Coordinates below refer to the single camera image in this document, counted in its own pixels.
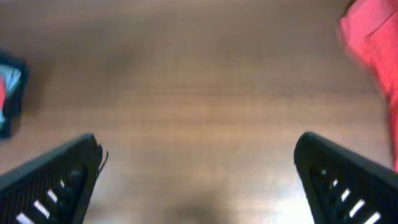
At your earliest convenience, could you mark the red shirt pile right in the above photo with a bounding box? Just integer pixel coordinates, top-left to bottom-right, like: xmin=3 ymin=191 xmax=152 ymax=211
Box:
xmin=338 ymin=0 xmax=397 ymax=171

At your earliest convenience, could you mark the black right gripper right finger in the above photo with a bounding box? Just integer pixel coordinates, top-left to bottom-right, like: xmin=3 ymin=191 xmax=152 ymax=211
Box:
xmin=294 ymin=132 xmax=397 ymax=224

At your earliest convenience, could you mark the orange soccer t-shirt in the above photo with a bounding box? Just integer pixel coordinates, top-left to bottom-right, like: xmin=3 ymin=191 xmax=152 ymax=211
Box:
xmin=0 ymin=77 xmax=7 ymax=110

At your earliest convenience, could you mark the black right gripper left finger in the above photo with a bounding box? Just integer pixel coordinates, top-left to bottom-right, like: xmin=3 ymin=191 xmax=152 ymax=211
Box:
xmin=1 ymin=133 xmax=103 ymax=223

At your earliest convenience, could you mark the navy folded garment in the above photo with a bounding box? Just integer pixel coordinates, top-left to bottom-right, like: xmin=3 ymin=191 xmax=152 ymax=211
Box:
xmin=1 ymin=51 xmax=30 ymax=140

